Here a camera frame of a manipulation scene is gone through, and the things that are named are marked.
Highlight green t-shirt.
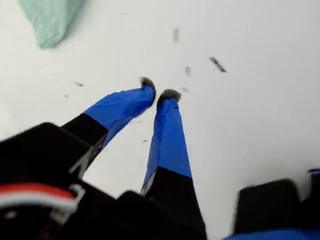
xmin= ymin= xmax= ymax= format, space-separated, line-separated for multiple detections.
xmin=17 ymin=0 xmax=87 ymax=50

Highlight gripper servo wire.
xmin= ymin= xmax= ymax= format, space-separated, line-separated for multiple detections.
xmin=0 ymin=183 xmax=87 ymax=225

